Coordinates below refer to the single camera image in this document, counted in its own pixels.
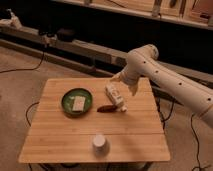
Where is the black floor cable left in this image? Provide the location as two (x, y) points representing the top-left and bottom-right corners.
(0, 49), (46, 128)

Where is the dark round object on ledge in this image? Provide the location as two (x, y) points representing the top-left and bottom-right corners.
(56, 28), (75, 42)

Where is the dark red chili pepper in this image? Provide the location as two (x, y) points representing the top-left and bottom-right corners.
(97, 105), (117, 113)

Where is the wooden table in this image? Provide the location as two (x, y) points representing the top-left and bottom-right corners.
(19, 78), (170, 163)

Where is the green ceramic bowl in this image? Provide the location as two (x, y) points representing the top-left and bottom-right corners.
(61, 88), (93, 117)

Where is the white object on ledge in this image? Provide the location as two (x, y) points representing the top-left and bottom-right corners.
(0, 9), (22, 29)

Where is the white block in bowl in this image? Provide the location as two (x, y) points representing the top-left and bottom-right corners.
(72, 96), (85, 111)

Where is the white paper cup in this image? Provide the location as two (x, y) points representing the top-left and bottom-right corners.
(92, 134), (109, 157)

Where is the white plastic bottle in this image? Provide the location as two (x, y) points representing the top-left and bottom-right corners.
(105, 83), (127, 112)

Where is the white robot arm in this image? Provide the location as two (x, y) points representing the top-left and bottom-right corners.
(111, 44), (213, 129)

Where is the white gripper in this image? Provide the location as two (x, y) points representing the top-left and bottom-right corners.
(110, 65), (141, 96)

